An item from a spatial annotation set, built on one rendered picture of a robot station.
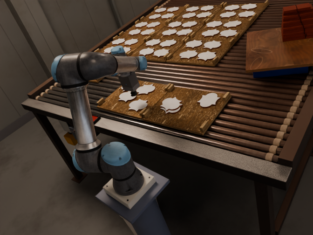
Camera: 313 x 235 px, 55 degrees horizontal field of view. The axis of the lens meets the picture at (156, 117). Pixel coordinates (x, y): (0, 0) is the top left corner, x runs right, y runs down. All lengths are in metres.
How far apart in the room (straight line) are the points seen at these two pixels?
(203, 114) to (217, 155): 0.31
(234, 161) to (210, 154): 0.12
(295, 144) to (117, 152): 0.77
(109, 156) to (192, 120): 0.56
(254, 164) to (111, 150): 0.63
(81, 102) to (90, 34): 3.46
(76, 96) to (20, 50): 2.99
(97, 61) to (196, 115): 0.69
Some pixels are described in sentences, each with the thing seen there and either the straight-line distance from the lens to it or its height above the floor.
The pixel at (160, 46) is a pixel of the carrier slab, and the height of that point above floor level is 0.94.
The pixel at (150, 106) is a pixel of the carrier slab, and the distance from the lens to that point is 1.85.
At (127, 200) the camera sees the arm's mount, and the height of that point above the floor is 0.91.
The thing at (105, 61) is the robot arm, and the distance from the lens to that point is 1.23.
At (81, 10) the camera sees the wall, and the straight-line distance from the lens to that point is 4.63.
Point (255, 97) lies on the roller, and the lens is 1.76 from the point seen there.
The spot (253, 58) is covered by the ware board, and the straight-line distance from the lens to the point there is 1.88.
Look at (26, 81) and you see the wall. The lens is 4.31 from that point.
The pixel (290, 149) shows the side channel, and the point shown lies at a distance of 1.40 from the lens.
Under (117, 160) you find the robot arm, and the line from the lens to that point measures 1.28.
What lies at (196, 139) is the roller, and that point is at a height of 0.91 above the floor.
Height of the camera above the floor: 1.95
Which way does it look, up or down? 36 degrees down
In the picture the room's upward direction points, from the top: 19 degrees counter-clockwise
